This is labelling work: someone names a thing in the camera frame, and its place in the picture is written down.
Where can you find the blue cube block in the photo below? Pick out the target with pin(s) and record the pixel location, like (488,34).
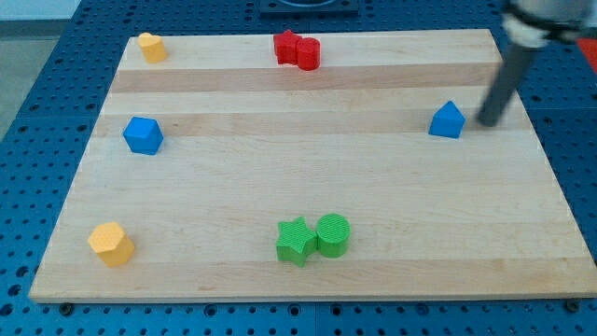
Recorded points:
(143,136)

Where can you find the robot arm end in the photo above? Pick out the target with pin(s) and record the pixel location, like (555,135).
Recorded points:
(534,23)

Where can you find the blue triangle block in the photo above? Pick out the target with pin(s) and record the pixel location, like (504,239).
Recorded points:
(448,121)

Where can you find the green cylinder block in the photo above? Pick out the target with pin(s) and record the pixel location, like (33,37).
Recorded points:
(333,231)

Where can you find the green star block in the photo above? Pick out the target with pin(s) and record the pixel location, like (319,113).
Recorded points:
(296,241)

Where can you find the wooden board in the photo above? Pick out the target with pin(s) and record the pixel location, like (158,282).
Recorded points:
(248,143)

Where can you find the red cylinder block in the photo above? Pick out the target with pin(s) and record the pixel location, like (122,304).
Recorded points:
(308,53)

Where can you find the red star block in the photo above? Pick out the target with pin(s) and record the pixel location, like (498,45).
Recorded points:
(285,47)

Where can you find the yellow heart block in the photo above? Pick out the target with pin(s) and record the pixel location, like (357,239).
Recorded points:
(152,47)

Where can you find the yellow hexagon block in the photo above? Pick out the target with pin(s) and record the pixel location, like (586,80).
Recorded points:
(111,244)

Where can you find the grey pusher rod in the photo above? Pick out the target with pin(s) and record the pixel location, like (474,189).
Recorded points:
(516,63)

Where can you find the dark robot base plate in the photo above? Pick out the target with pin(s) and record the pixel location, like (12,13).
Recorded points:
(307,7)

